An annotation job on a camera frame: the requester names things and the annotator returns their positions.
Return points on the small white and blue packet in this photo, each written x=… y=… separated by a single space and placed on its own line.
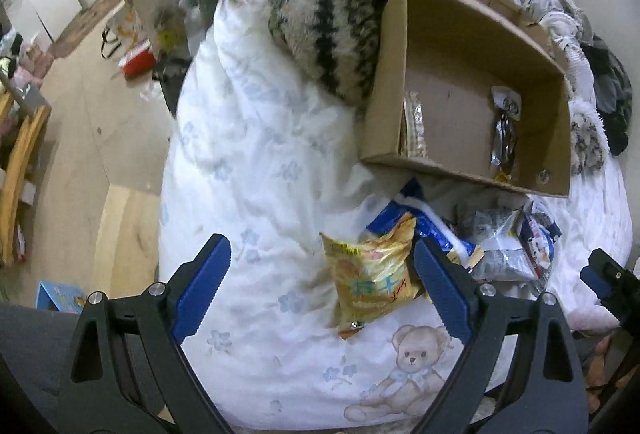
x=537 y=244

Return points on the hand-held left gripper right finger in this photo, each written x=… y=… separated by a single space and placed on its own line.
x=441 y=286

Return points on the person's right hand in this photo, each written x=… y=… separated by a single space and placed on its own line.
x=605 y=361

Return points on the blue picture box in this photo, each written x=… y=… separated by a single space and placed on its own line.
x=60 y=296

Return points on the dark packet with white label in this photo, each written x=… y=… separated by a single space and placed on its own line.
x=505 y=134

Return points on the wooden rack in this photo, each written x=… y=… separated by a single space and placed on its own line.
x=20 y=174

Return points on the yellow snack packet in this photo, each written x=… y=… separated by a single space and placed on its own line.
x=365 y=274

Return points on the white bear print quilt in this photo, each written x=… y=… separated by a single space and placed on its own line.
x=260 y=139

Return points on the fluffy white garment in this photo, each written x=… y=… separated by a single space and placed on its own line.
x=587 y=134

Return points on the cardboard box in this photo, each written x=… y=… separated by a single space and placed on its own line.
x=465 y=79

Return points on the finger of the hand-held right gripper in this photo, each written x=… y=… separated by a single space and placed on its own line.
x=597 y=271

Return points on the red box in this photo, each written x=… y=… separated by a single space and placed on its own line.
x=139 y=62

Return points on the blue and white snack packet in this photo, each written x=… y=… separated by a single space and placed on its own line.
x=395 y=209

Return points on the clear cracker packet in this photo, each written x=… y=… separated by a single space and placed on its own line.
x=415 y=124

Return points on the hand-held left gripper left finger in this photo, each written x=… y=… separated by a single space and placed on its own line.
x=200 y=286

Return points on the brown floor mat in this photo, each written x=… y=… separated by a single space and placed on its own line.
x=87 y=22

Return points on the dark clothes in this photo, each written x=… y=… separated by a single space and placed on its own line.
x=607 y=84

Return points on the silver grey snack packet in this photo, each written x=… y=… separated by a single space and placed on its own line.
x=500 y=254

